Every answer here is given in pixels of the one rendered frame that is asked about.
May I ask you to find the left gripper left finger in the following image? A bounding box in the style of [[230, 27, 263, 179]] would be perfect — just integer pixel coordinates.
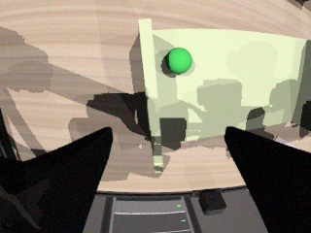
[[0, 127, 113, 233]]

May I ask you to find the green ball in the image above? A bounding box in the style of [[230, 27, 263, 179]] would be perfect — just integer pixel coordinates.
[[165, 48, 192, 74]]

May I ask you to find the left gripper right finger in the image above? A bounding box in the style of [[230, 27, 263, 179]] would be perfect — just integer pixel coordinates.
[[225, 126, 311, 233]]

